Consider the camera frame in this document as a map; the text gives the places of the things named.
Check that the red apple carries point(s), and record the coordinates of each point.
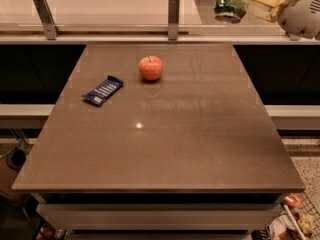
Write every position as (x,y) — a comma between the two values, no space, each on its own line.
(151,67)

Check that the middle metal railing bracket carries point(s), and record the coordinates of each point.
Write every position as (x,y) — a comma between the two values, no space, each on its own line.
(173,19)

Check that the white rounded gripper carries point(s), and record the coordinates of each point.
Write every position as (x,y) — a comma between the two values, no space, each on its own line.
(299,14)

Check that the dark round bin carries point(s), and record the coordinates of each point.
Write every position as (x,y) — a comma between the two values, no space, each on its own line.
(16,159)

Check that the grey table drawer front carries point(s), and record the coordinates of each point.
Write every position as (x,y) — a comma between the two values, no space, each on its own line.
(197,217)

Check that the metal railing bracket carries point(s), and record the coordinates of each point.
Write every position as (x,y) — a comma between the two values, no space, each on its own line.
(173,19)
(51,31)

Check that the wire basket with snacks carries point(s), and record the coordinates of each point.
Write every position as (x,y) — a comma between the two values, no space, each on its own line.
(301,222)

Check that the left metal railing bracket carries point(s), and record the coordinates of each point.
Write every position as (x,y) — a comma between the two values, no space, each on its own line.
(51,31)

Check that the green soda can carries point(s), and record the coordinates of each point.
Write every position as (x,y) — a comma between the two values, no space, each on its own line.
(230,11)

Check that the blue snack bar wrapper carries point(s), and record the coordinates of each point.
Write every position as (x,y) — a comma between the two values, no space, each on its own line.
(100,94)

